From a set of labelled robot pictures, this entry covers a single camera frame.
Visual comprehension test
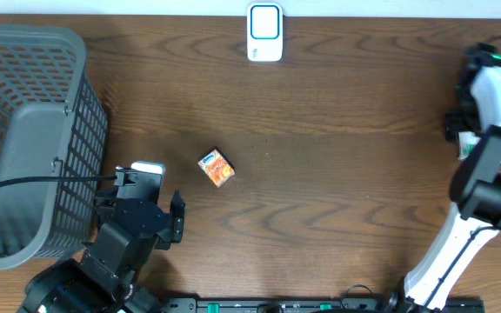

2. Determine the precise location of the orange tissue pack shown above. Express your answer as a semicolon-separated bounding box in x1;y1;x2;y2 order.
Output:
197;149;235;188

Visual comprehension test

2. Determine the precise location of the white green medicine box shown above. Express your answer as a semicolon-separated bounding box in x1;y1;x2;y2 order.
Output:
458;131;480;161

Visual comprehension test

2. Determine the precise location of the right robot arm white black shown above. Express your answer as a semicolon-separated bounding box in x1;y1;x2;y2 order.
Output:
384;40;501;312

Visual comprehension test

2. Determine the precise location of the white barcode scanner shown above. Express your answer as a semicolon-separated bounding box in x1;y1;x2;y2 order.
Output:
247;2;284;63

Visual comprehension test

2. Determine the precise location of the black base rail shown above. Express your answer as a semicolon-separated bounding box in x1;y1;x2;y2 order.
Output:
158;296;486;313

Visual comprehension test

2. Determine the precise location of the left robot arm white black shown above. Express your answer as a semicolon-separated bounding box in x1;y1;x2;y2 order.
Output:
18;161;185;313

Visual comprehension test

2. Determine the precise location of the grey plastic mesh basket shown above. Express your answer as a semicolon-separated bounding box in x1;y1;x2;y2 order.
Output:
0;25;108;270

